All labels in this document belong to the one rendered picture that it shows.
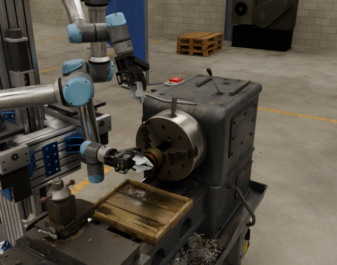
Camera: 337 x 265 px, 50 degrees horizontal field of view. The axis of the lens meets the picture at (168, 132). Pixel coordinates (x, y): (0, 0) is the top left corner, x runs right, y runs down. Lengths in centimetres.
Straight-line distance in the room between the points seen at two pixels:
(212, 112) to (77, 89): 60
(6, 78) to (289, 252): 216
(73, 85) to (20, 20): 60
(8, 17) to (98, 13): 42
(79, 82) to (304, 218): 229
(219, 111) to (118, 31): 57
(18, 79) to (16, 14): 32
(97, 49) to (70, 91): 51
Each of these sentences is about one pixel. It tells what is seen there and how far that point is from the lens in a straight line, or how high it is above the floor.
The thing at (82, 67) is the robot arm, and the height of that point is 136.
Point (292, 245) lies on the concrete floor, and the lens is 291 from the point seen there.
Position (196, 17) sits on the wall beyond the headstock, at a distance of 1248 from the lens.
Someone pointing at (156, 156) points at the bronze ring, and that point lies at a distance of 152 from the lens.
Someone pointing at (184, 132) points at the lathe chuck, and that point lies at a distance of 153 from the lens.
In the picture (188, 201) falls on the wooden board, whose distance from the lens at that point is 159.
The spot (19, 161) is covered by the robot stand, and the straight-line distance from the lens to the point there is 170.
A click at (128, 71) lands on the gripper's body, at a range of 142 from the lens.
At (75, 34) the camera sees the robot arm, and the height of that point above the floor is 159.
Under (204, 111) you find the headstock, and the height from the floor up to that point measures 124.
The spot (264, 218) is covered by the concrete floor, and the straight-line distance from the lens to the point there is 311.
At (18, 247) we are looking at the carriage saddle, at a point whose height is 91.
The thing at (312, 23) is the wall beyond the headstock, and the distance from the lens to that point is 1138.
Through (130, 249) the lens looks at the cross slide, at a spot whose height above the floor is 97.
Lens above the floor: 179
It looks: 23 degrees down
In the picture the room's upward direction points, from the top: straight up
